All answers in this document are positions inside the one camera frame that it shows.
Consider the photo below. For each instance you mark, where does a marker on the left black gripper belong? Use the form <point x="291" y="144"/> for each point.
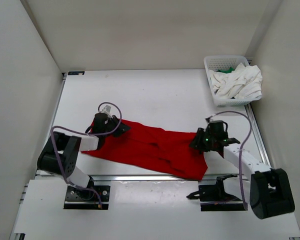
<point x="121" y="129"/>

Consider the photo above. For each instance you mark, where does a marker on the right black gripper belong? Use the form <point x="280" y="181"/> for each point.
<point x="197" y="143"/>

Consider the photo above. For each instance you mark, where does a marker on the red t-shirt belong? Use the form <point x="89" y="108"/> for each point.
<point x="154" y="149"/>

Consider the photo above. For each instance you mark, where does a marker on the white t-shirt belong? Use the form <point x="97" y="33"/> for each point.
<point x="242" y="83"/>

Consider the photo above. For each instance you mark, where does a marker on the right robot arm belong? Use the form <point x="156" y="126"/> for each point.
<point x="266" y="189"/>

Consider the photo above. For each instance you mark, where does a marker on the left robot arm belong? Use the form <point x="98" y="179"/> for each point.
<point x="60" y="153"/>

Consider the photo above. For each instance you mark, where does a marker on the dark label sticker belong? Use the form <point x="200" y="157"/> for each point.
<point x="76" y="73"/>

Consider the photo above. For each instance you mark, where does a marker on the green garment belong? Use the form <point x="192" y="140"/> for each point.
<point x="226" y="71"/>

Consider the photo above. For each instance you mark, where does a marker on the white plastic basket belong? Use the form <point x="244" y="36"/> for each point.
<point x="224" y="62"/>

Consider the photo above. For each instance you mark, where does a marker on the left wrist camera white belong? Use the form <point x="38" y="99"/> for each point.
<point x="106" y="110"/>

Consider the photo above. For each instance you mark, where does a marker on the aluminium rail front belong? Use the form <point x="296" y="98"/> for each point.
<point x="131" y="178"/>

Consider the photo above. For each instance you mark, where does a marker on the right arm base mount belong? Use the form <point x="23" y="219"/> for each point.
<point x="222" y="196"/>

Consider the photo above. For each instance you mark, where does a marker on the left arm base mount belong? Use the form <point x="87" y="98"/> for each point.
<point x="78" y="199"/>

